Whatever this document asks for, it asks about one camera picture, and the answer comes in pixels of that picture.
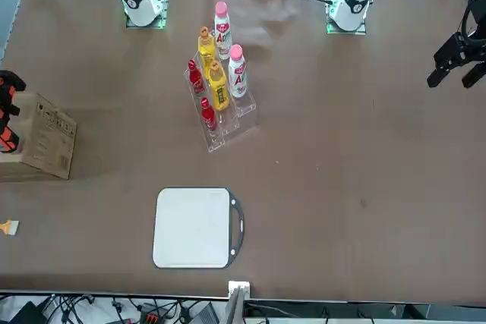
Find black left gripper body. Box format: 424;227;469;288
461;0;486;42

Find orange black barcode scanner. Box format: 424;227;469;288
0;69;27;154

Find brown cardboard box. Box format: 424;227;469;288
0;92;78;181

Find white bottle with pink cap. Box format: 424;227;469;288
227;43;248;99
214;1;232;61

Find clear acrylic stepped shelf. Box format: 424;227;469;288
184;49;260;154

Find yellow bottle with orange cap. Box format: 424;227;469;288
197;27;216;74
207;60;231;112

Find small red bottle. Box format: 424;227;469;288
187;59;205;96
200;96;218;132

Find white board with dark rim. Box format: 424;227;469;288
152;186;245;270

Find grey power adapter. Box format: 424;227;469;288
191;303;221;324

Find red black connector block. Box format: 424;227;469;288
140;303;163;324

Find small white yellow scraper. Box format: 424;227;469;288
0;219;20;237

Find aluminium frame post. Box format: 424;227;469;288
227;280;252;324

